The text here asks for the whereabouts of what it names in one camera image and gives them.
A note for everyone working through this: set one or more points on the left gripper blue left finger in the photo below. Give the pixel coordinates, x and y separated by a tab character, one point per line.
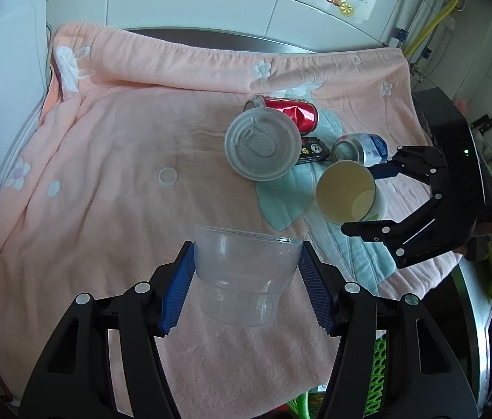
175	281

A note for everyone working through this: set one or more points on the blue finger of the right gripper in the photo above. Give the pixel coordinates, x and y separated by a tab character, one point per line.
366	230
384	171

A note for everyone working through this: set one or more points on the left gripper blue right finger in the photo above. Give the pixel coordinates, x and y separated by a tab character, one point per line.
320	298

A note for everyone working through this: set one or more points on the blue beverage can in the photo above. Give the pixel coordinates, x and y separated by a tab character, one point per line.
364	148

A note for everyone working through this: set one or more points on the white paper cup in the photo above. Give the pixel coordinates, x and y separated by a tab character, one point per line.
347	192

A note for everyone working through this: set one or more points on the clear plastic cup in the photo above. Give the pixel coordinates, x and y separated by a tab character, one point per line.
242	274

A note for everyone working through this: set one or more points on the black glue box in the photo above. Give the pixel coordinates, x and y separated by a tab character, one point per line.
312	150

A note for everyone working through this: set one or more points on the crushed red cola can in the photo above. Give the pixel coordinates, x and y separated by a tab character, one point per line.
303	113

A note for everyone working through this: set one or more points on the white plastic lid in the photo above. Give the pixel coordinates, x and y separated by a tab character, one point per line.
262	144

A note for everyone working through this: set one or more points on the green mesh waste basket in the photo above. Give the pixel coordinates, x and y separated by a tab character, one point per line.
367	381

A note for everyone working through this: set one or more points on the pink towel cloth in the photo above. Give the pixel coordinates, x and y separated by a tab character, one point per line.
128	158

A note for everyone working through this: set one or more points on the yellow gas pipe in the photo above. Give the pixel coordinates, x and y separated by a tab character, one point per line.
422	36

